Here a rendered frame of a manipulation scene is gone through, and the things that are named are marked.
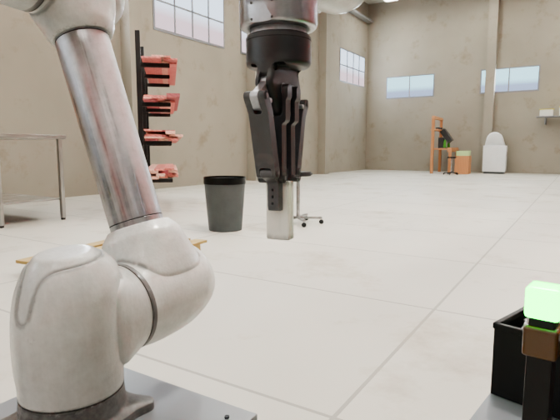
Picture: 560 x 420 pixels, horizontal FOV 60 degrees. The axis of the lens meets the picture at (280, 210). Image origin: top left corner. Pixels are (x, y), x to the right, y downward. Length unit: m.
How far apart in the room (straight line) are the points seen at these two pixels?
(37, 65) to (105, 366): 8.35
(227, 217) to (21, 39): 5.22
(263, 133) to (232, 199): 4.29
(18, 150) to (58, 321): 7.99
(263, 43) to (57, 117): 8.58
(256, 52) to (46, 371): 0.51
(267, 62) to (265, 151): 0.10
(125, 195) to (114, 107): 0.16
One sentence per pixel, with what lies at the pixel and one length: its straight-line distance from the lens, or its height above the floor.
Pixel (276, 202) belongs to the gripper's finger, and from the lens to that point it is 0.56.
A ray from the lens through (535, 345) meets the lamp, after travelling 0.69.
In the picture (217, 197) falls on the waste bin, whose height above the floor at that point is 0.36.
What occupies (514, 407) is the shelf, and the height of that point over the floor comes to 0.45.
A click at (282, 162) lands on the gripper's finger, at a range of 0.55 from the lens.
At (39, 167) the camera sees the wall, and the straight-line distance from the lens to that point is 8.87.
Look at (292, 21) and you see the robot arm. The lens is 0.55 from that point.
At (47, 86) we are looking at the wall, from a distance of 9.04.
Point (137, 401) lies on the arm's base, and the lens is 0.87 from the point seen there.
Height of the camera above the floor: 0.83
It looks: 7 degrees down
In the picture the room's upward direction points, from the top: straight up
